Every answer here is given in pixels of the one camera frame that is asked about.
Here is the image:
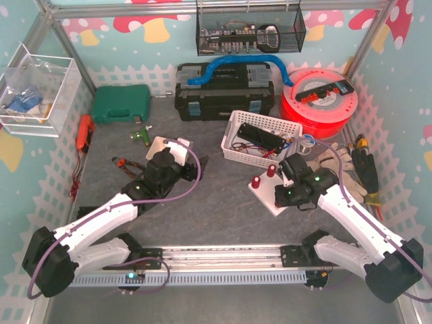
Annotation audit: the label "large red spring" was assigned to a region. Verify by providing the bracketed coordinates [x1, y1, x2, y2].
[267, 164, 276, 178]

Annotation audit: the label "white peg board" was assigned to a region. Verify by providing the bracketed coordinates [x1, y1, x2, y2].
[248, 172, 287, 217]

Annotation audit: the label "orange black pliers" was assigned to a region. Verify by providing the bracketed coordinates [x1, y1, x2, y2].
[111, 157, 146, 178]

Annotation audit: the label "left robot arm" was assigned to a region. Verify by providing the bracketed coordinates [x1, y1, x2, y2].
[22, 139, 209, 300]

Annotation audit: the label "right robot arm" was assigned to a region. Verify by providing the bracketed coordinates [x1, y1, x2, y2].
[275, 153, 425, 303]

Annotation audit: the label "white spring tray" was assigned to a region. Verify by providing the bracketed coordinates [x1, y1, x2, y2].
[146, 136, 188, 165]

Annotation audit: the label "black battery holder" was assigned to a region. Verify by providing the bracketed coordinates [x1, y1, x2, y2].
[237, 123, 286, 154]

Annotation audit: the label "white perforated basket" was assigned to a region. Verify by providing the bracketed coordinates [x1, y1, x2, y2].
[221, 110, 303, 168]

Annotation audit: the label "black work glove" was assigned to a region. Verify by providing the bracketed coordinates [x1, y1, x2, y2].
[352, 148, 379, 194]

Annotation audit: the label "red filament spool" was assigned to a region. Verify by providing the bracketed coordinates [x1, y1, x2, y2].
[279, 67, 358, 139]

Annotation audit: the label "yellow black screwdriver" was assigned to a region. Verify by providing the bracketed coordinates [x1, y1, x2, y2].
[355, 134, 369, 152]

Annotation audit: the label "green tool case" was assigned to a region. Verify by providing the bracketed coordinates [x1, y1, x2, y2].
[90, 84, 151, 124]

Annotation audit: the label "black toolbox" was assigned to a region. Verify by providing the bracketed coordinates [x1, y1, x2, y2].
[174, 63, 275, 122]

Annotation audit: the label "black terminal strip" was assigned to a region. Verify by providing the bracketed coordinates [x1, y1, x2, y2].
[295, 79, 354, 103]

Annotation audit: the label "orange multimeter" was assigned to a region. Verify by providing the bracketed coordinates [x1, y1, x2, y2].
[76, 114, 95, 154]

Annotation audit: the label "black aluminium extrusion piece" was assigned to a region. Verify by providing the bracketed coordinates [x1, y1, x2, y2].
[76, 206, 98, 220]

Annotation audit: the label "clear acrylic box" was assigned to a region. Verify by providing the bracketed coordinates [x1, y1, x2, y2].
[1, 44, 82, 138]

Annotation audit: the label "blue white work glove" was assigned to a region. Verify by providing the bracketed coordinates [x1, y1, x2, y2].
[6, 88, 43, 113]

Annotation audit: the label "solder wire spool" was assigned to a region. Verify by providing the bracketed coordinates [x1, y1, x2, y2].
[298, 134, 315, 155]

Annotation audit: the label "green hose nozzle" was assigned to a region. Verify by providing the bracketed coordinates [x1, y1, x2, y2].
[130, 125, 152, 147]

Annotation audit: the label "blue corrugated hose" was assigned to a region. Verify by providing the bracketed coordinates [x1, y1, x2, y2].
[187, 55, 295, 88]

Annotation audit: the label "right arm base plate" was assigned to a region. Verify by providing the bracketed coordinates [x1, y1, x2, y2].
[279, 245, 313, 267]

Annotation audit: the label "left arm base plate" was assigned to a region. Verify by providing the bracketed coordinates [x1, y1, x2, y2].
[133, 248, 163, 271]

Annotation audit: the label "grey slotted cable duct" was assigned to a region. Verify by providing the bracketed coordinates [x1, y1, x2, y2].
[70, 270, 307, 288]

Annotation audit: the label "black wire mesh basket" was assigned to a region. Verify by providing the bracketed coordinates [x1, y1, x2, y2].
[196, 1, 306, 56]

